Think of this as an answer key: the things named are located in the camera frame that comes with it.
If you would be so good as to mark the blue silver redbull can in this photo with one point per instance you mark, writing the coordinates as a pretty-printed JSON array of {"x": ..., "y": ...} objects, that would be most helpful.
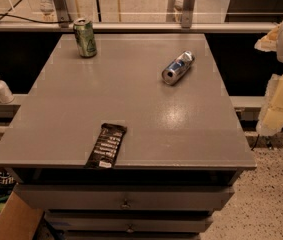
[{"x": 178, "y": 68}]

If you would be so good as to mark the black rxbar chocolate bar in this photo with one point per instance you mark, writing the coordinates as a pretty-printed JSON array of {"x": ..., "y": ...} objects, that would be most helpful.
[{"x": 106, "y": 147}]

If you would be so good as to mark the green soda can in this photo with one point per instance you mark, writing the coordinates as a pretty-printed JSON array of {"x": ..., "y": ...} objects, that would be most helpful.
[{"x": 84, "y": 35}]

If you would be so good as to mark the grey drawer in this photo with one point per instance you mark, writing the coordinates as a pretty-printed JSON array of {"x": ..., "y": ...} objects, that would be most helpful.
[
  {"x": 144, "y": 198},
  {"x": 130, "y": 222}
]

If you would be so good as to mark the top grey drawer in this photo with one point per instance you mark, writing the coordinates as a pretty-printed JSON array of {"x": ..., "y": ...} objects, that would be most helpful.
[{"x": 144, "y": 198}]

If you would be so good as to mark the white pump lotion bottle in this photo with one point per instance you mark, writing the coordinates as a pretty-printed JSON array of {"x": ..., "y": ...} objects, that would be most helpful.
[{"x": 6, "y": 95}]

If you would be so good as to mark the cardboard box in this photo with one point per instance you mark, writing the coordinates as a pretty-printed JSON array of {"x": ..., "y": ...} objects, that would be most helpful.
[{"x": 18, "y": 221}]

